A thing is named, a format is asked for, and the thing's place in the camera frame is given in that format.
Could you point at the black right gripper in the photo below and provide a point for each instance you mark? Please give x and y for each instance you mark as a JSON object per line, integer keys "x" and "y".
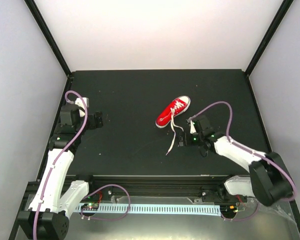
{"x": 188, "y": 142}

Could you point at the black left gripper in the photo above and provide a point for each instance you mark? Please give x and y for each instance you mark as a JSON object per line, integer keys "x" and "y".
{"x": 93, "y": 125}

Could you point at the white shoelace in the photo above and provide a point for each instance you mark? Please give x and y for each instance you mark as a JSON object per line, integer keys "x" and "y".
{"x": 173, "y": 130}

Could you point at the red canvas sneaker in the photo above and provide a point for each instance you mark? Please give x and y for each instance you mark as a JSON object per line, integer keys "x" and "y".
{"x": 164, "y": 118}

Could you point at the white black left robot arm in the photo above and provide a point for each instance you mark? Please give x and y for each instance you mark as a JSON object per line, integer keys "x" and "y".
{"x": 48, "y": 214}

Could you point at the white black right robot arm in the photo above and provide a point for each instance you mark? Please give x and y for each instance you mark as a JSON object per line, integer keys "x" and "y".
{"x": 267, "y": 181}

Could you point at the right controller circuit board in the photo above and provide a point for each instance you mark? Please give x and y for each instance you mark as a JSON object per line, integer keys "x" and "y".
{"x": 232, "y": 209}

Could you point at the controller circuit board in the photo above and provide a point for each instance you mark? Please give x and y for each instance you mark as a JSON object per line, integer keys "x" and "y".
{"x": 90, "y": 206}
{"x": 232, "y": 209}

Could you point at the left controller circuit board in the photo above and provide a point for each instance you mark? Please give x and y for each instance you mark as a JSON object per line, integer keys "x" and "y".
{"x": 90, "y": 206}

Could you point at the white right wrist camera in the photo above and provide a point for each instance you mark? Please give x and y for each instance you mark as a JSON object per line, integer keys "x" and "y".
{"x": 192, "y": 127}

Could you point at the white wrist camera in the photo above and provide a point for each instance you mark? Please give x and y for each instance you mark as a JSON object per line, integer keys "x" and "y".
{"x": 192, "y": 127}
{"x": 80, "y": 103}

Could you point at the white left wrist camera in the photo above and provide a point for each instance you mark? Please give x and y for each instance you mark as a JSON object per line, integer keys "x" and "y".
{"x": 80, "y": 103}

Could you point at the black frame rail left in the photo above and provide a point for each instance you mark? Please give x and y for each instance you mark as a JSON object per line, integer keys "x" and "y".
{"x": 37, "y": 181}

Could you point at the black front mounting rail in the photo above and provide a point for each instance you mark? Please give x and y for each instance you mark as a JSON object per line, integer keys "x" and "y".
{"x": 208, "y": 188}

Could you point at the white slotted cable duct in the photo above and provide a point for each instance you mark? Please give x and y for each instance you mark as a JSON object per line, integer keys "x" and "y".
{"x": 155, "y": 209}

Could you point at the black aluminium frame post left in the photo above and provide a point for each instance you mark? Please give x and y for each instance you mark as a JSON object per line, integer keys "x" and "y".
{"x": 34, "y": 10}

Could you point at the black aluminium frame post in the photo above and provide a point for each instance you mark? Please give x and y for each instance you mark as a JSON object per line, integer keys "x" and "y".
{"x": 270, "y": 32}
{"x": 34, "y": 10}

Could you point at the black aluminium frame post right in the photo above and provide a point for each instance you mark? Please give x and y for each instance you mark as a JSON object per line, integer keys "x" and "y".
{"x": 270, "y": 32}

